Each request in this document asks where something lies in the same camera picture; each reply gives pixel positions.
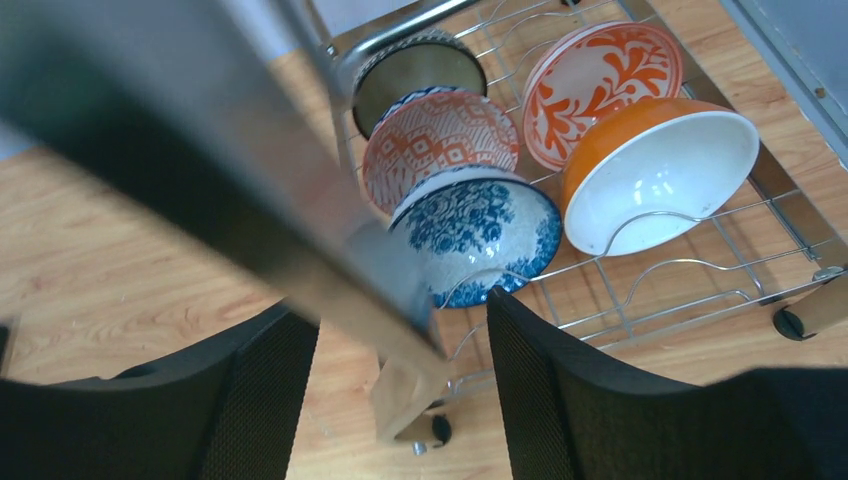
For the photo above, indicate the orange geometric pattern bowl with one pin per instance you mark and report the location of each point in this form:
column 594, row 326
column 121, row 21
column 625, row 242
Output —
column 431, row 130

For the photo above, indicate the dark patterned bowl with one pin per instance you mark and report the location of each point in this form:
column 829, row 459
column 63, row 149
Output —
column 431, row 58

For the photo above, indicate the orange bowl white inside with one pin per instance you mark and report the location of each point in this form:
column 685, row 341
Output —
column 648, row 173

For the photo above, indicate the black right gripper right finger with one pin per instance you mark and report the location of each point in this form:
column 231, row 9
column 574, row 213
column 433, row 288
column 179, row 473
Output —
column 571, row 411

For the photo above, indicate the orange floral white bowl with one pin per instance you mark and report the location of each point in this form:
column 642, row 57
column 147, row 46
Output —
column 589, row 74

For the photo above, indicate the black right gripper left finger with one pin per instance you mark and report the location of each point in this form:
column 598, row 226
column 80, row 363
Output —
column 226, row 407

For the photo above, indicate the steel two-tier dish rack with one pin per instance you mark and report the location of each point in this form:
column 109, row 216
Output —
column 167, row 103

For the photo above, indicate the blue floral bowl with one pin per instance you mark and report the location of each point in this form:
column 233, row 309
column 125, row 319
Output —
column 476, row 227

